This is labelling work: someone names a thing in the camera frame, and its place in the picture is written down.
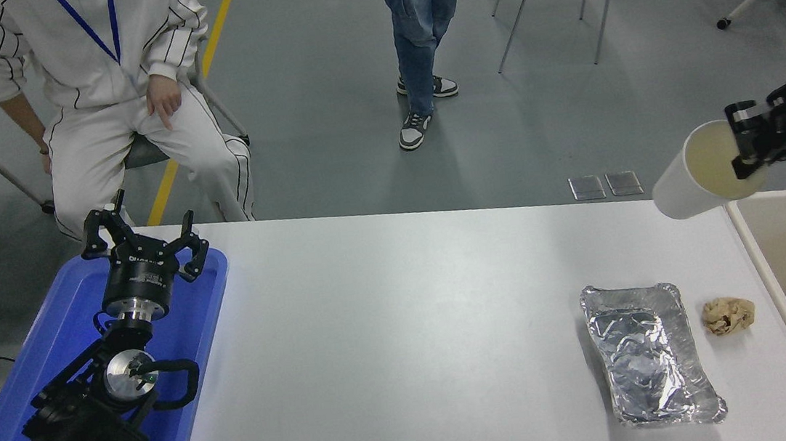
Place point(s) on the crumpled tan paper ball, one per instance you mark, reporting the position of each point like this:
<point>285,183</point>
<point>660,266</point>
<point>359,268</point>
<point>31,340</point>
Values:
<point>728,315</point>

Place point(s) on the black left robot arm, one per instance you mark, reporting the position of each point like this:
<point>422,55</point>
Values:
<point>86,428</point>

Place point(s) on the person's right forearm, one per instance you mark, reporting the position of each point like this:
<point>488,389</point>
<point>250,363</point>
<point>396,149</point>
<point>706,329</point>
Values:
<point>25,124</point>

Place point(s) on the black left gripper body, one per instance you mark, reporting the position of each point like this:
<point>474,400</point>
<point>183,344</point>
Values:
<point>136,282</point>

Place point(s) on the person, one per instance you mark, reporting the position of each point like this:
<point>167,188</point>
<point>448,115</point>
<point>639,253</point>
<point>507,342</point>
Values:
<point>99,134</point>
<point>422,13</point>

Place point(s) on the person's left hand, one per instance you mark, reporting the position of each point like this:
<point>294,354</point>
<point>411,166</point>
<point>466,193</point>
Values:
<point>165,98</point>

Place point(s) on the white paper cup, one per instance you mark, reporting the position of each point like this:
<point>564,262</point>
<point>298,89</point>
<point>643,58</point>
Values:
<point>681,183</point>

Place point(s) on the metal floor outlet plate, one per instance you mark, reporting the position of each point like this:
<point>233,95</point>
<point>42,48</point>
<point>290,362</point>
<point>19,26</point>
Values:
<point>624,184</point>
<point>587,188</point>

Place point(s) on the blue plastic tray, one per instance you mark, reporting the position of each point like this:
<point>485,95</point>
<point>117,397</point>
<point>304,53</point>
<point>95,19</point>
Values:
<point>48,344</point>

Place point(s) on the silver foil tray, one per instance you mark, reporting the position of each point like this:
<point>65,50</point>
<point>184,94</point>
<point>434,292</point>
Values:
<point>642,362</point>

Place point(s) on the person's left forearm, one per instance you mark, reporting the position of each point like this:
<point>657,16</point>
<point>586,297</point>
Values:
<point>177,39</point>

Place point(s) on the person's right hand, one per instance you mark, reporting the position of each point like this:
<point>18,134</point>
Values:
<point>46,160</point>

